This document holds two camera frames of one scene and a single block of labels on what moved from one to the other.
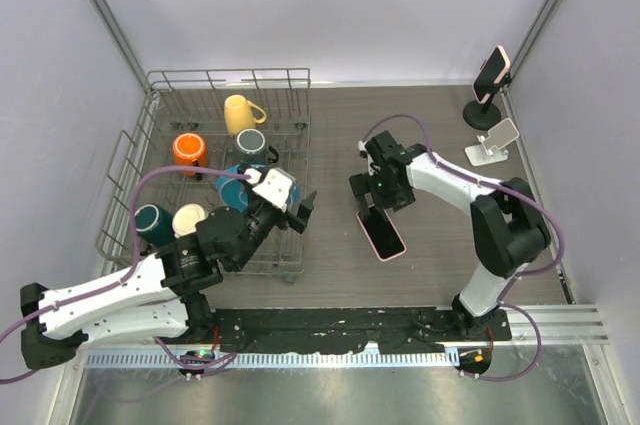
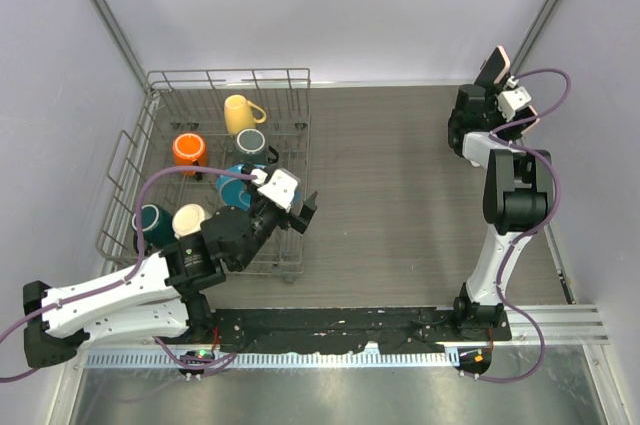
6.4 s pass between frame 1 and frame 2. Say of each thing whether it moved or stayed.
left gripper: stayed
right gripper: moved
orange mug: stayed
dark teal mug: stayed
